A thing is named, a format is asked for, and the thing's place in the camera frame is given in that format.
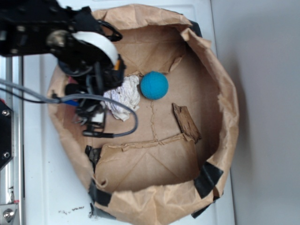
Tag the black tape far corner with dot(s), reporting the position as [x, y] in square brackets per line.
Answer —
[195, 28]

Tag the brown paper bag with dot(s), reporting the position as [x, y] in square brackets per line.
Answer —
[151, 172]

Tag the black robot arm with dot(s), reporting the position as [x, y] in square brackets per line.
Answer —
[26, 24]

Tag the black tape left lower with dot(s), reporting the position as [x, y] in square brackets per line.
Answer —
[201, 211]

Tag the blue dimpled ball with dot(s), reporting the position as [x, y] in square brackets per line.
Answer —
[154, 85]

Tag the black tape right upper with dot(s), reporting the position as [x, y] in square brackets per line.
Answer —
[98, 196]

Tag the brown bark piece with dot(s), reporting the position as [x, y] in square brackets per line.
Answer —
[186, 123]

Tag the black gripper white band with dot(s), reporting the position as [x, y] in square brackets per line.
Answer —
[92, 61]

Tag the aluminium rail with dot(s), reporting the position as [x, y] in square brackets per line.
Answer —
[12, 176]

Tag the white paper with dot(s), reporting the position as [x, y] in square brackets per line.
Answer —
[127, 94]

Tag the black tape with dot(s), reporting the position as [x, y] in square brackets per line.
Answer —
[201, 211]
[98, 196]
[208, 178]

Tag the black tape left upper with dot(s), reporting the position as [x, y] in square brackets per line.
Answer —
[208, 178]

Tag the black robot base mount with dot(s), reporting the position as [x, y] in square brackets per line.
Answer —
[6, 134]

